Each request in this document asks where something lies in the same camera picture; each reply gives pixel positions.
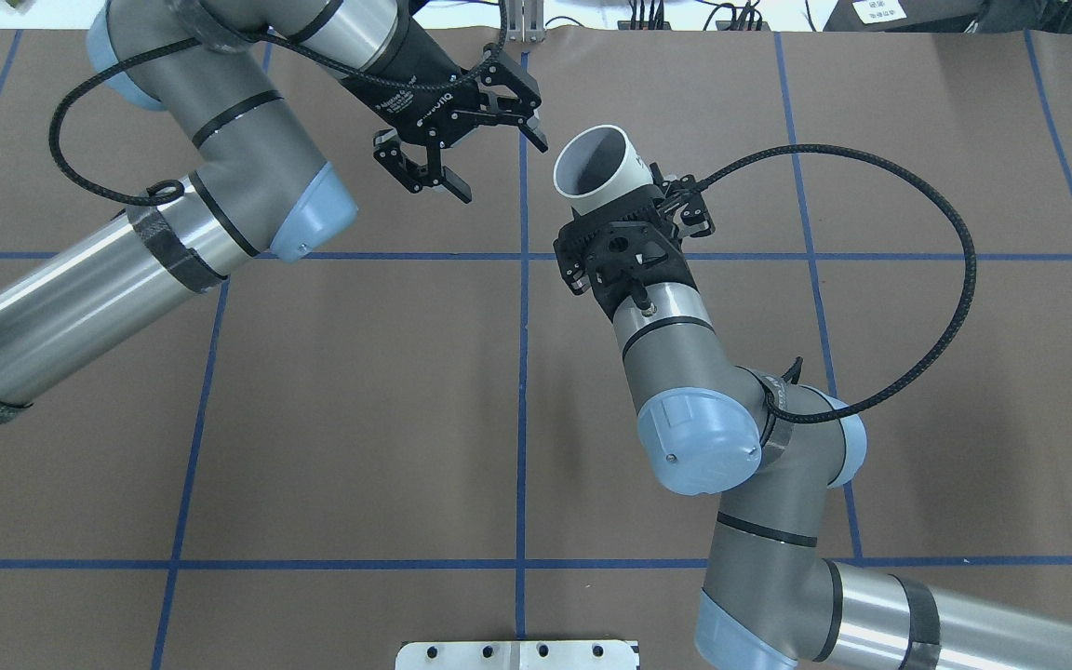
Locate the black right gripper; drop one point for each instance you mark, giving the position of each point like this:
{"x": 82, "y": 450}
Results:
{"x": 690, "y": 213}

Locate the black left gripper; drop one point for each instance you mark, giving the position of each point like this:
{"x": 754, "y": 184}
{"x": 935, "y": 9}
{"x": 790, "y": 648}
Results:
{"x": 403, "y": 82}

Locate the white mug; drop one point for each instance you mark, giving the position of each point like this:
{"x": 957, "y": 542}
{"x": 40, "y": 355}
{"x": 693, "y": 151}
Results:
{"x": 601, "y": 170}

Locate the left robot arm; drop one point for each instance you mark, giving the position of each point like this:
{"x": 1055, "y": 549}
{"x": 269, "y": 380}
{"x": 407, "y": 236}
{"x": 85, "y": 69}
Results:
{"x": 263, "y": 187}

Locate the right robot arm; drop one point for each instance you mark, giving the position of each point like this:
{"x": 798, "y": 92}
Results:
{"x": 771, "y": 448}

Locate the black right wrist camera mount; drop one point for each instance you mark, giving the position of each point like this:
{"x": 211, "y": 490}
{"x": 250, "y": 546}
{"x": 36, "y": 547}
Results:
{"x": 618, "y": 253}

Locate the aluminium frame post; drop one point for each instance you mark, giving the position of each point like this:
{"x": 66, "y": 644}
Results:
{"x": 524, "y": 20}

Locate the white central mounting post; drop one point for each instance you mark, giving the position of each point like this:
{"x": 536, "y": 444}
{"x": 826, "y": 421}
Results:
{"x": 520, "y": 654}

